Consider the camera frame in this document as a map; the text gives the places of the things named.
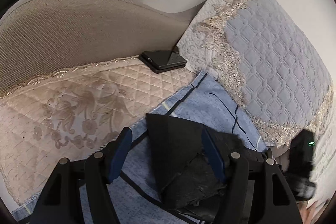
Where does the black garment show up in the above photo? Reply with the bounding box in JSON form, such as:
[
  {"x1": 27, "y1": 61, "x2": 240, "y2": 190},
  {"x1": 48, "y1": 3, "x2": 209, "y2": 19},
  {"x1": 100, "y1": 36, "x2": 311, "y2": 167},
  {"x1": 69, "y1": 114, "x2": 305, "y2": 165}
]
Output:
[{"x1": 146, "y1": 114, "x2": 265, "y2": 222}]

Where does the blue checked bed sheet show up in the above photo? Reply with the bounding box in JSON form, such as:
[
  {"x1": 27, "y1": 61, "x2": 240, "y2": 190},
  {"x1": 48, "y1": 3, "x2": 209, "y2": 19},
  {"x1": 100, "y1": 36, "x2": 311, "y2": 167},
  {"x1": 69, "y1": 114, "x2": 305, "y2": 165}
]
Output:
[{"x1": 11, "y1": 70, "x2": 268, "y2": 224}]

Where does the beige floral quilted bedspread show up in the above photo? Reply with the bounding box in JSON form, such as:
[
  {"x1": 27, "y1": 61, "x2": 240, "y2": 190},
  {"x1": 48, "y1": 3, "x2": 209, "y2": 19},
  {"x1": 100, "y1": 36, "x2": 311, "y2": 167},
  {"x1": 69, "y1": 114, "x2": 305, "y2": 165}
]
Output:
[{"x1": 1, "y1": 57, "x2": 195, "y2": 204}]

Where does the black smartphone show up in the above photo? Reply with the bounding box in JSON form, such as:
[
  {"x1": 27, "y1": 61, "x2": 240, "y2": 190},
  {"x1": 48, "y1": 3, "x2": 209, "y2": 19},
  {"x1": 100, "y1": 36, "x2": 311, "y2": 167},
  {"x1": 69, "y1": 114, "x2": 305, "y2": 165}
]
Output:
[{"x1": 138, "y1": 50, "x2": 187, "y2": 74}]

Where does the blue quilted lace pillow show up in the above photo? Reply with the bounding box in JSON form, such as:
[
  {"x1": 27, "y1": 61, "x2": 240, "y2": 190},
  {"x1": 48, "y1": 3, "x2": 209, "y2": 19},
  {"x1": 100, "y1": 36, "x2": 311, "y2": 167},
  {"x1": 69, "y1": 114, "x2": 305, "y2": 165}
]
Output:
[{"x1": 177, "y1": 0, "x2": 335, "y2": 201}]

